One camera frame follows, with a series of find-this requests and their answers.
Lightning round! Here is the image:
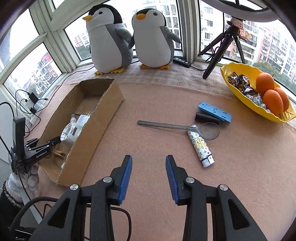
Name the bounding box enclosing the white patterned lighter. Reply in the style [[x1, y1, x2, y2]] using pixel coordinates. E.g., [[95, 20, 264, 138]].
[[187, 131, 215, 168]]

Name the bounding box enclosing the wooden clothespin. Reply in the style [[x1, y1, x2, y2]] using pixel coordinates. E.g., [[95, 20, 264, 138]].
[[52, 150, 66, 159]]

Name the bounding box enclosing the dark sleeve forearm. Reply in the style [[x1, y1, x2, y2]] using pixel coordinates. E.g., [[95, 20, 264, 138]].
[[1, 180, 23, 234]]

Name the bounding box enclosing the white gloved left hand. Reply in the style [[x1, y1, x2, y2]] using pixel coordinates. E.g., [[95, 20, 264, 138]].
[[4, 163, 39, 204]]

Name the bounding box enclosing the white round device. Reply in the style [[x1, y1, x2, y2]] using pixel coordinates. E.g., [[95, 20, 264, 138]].
[[60, 122, 83, 148]]

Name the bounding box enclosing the brown cardboard box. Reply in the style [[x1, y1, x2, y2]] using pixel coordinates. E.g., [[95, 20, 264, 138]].
[[39, 79, 123, 186]]

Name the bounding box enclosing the pink cosmetic bottle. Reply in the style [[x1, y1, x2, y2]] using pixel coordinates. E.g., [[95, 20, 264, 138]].
[[70, 113, 77, 123]]

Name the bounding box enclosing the white power adapter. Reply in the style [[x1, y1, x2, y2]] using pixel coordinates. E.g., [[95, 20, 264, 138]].
[[76, 114, 90, 126]]

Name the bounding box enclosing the white power strip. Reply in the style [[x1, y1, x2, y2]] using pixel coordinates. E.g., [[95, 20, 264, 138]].
[[25, 98, 47, 125]]

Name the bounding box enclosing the black charger plug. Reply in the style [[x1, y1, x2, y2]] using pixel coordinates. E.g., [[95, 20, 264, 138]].
[[29, 92, 39, 104]]

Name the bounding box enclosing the large grey penguin plush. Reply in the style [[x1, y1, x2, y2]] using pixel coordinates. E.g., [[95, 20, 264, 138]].
[[83, 4, 133, 75]]

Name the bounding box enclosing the orange fruit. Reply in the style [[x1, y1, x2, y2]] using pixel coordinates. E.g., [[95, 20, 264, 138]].
[[274, 87, 290, 112], [263, 89, 283, 116], [255, 72, 275, 95]]

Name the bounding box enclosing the small grey penguin plush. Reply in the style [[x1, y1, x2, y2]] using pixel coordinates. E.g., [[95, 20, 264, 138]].
[[128, 8, 182, 70]]

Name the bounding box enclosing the wrapped candies pile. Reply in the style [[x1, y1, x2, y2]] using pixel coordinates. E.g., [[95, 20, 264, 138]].
[[227, 72, 270, 113]]

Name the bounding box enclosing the black remote control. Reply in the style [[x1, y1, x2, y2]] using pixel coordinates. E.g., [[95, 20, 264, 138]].
[[173, 57, 192, 68]]

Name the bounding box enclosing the yellow fruit bowl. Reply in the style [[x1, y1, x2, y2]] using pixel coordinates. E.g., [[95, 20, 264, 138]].
[[220, 62, 295, 123]]

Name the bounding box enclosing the black tripod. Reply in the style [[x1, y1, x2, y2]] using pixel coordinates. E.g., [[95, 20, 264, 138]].
[[198, 18, 245, 79]]

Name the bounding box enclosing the blue plastic bracket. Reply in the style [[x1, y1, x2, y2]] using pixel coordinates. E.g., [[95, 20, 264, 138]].
[[198, 102, 232, 124]]

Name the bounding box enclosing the white ring light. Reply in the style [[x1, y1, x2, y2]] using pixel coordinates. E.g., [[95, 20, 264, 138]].
[[204, 1, 279, 23]]

